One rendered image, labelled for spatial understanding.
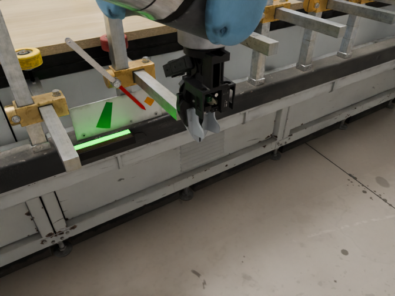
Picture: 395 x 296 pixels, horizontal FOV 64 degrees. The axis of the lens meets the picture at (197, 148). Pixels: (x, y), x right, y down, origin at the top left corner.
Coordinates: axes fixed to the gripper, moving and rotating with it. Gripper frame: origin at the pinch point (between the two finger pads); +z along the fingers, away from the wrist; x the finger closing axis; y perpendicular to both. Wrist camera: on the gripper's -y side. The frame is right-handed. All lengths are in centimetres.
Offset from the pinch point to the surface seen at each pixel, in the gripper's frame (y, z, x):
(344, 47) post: -33, 8, 94
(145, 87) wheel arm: -22.7, -2.1, -1.5
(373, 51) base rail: -30, 12, 113
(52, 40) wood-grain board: -55, -8, -16
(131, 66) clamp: -31.8, -4.6, -1.1
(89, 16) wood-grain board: -77, -8, 1
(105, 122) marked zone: -30.4, 9.2, -11.4
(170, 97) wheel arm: -11.8, -3.6, -0.1
